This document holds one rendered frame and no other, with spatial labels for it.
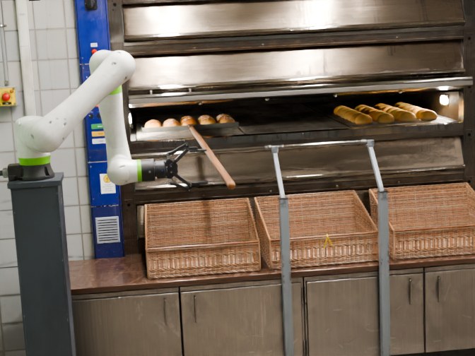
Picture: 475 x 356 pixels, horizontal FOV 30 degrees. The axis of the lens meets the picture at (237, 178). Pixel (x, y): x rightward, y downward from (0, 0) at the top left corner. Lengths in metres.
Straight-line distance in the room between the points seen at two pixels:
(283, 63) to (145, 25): 0.74
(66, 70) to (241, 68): 0.90
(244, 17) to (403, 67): 0.89
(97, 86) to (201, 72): 1.24
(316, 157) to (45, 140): 1.83
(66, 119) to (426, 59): 2.18
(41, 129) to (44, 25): 1.30
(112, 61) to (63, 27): 1.14
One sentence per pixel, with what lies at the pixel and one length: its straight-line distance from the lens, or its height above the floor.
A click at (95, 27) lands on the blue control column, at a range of 4.59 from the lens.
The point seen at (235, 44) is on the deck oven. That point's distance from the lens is 4.65.
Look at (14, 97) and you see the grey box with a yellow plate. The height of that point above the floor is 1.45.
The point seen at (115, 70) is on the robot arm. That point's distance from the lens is 3.51.
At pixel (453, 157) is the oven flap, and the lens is 4.98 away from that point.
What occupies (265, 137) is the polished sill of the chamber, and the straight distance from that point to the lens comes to 4.71.
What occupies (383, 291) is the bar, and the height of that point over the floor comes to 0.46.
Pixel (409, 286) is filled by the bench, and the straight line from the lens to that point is 4.47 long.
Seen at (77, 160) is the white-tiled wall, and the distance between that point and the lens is 4.68.
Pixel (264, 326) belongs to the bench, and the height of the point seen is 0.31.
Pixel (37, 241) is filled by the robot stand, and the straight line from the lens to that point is 3.62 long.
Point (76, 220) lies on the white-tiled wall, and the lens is 4.74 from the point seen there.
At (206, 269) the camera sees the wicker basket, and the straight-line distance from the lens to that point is 4.30.
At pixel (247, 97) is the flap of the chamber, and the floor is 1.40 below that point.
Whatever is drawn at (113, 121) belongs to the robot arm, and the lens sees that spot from 3.71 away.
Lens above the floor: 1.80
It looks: 10 degrees down
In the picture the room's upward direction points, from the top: 3 degrees counter-clockwise
